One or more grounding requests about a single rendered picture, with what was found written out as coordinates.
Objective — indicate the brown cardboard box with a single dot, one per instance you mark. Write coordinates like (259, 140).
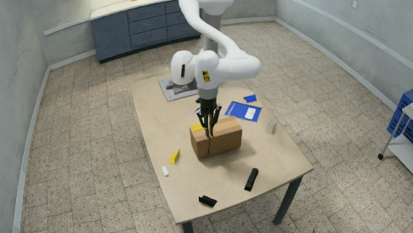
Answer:
(227, 134)

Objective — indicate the blue notebook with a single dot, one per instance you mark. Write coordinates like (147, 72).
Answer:
(243, 111)

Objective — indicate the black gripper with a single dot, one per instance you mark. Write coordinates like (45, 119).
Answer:
(208, 106)

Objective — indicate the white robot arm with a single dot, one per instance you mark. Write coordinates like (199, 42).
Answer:
(209, 67)

